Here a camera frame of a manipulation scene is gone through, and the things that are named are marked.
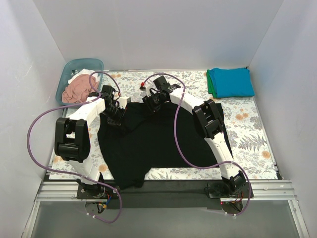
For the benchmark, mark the folded blue t shirt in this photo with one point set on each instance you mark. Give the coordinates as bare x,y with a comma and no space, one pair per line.
229,83

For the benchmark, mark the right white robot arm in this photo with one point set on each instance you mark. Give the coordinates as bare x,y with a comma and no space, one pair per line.
208,123

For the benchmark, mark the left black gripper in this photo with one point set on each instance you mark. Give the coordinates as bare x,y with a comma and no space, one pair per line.
114,120

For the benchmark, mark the teal plastic laundry bin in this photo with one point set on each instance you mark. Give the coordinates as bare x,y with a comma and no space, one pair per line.
71,69

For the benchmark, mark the black t shirt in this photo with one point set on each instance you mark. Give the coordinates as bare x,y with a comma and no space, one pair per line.
145,141

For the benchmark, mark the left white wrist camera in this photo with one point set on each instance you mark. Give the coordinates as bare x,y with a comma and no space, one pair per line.
122,102

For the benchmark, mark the aluminium frame rail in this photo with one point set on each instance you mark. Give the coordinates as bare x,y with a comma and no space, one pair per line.
261,189

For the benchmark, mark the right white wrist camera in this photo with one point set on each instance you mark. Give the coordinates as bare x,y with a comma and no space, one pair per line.
146,88

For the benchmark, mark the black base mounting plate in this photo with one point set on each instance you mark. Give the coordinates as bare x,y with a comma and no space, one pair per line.
165,194

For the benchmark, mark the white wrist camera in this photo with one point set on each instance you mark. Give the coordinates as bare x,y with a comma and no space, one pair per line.
146,88
122,102

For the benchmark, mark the pink t shirt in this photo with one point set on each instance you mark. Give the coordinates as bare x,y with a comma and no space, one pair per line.
78,90

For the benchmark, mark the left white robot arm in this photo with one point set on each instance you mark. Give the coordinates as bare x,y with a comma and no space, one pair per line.
72,140

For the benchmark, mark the floral patterned table mat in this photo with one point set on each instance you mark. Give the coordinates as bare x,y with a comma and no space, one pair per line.
245,130

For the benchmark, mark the white t shirt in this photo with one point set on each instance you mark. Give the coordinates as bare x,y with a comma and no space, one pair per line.
85,71

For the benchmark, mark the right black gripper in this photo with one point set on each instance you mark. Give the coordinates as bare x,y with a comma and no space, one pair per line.
150,105

